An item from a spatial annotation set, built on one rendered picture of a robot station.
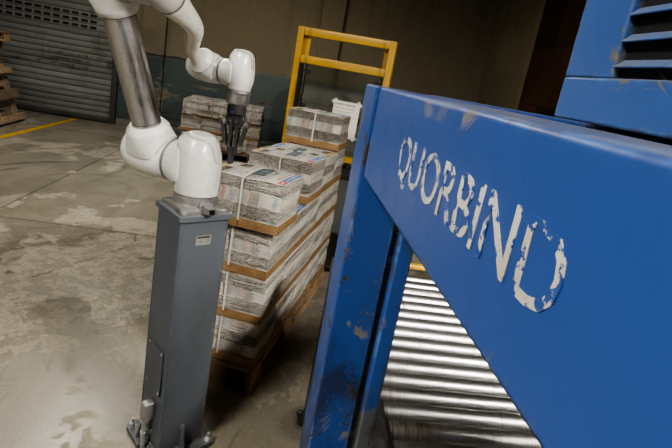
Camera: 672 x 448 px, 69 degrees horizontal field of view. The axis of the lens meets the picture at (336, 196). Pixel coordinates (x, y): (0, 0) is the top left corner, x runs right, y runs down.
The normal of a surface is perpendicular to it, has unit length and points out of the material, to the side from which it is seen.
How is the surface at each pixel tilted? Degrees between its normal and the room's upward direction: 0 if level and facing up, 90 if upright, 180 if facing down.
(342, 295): 90
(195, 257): 90
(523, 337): 90
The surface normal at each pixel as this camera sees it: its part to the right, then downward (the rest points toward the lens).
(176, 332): 0.66, 0.29
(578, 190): -0.98, -0.14
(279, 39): 0.09, 0.26
